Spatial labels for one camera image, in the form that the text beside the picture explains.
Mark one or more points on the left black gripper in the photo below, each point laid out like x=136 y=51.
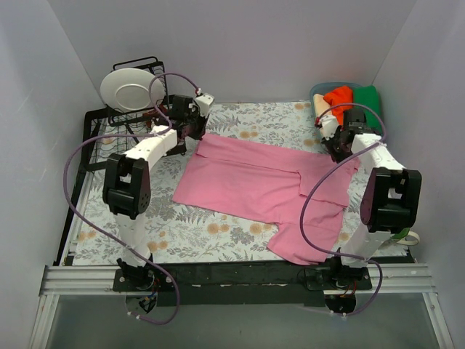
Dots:
x=196 y=127

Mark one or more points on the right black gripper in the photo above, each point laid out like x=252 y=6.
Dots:
x=335 y=146

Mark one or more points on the clear blue plastic bin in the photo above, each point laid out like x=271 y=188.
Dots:
x=324 y=88

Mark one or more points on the pink t shirt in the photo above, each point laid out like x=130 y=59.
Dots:
x=270 y=184

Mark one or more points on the floral green-inside mug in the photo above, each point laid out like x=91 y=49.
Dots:
x=406 y=237

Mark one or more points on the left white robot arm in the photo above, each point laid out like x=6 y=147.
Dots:
x=127 y=190

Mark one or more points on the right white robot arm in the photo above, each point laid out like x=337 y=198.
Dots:
x=390 y=201

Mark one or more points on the green rolled t shirt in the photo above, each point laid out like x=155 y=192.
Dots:
x=369 y=97

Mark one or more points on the orange rolled t shirt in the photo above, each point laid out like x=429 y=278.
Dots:
x=341 y=99

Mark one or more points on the beige rolled t shirt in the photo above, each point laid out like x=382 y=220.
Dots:
x=320 y=106

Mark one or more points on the white round plate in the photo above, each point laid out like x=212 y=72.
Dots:
x=126 y=89

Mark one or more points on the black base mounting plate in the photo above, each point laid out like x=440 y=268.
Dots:
x=241 y=283

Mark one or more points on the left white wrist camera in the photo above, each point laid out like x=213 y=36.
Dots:
x=202 y=103

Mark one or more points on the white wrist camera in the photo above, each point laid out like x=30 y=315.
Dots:
x=327 y=125
x=202 y=103

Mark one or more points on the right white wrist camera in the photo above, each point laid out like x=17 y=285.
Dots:
x=327 y=125

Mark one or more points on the black wire dish rack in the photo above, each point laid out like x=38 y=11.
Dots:
x=92 y=157

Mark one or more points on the aluminium frame rail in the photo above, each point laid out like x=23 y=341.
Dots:
x=388 y=278

